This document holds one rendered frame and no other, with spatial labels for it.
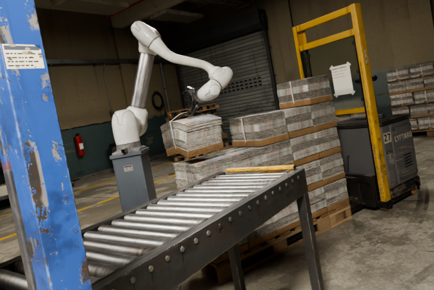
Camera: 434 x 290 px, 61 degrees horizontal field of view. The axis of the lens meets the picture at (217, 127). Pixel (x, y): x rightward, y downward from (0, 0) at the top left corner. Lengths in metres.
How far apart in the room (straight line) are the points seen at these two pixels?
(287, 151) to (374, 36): 6.48
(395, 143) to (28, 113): 3.46
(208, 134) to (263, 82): 7.71
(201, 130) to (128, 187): 0.59
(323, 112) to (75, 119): 7.28
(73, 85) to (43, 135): 9.06
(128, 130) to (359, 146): 2.30
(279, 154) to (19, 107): 2.41
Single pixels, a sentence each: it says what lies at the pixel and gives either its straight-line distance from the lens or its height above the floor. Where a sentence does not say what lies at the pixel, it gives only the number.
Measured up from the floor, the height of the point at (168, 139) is 1.02.
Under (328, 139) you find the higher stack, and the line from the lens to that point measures 3.30.
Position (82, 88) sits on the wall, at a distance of 9.86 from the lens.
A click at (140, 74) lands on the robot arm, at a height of 1.49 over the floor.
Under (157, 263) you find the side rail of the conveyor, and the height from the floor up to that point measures 0.78.
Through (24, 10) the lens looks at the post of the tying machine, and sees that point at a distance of 0.72.
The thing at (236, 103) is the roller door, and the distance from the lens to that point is 10.63.
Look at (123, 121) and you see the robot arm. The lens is 2.37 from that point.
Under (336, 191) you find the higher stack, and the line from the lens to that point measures 3.38.
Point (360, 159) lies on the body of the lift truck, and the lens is 3.83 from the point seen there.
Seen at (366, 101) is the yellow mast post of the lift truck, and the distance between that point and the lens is 3.48.
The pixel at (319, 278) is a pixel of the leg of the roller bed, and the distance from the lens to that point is 2.06.
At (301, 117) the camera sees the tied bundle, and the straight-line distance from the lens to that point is 3.06.
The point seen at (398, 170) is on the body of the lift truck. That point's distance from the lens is 3.86.
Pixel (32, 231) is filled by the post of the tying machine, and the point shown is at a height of 1.03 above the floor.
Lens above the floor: 1.18
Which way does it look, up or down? 3 degrees down
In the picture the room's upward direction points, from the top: 10 degrees counter-clockwise
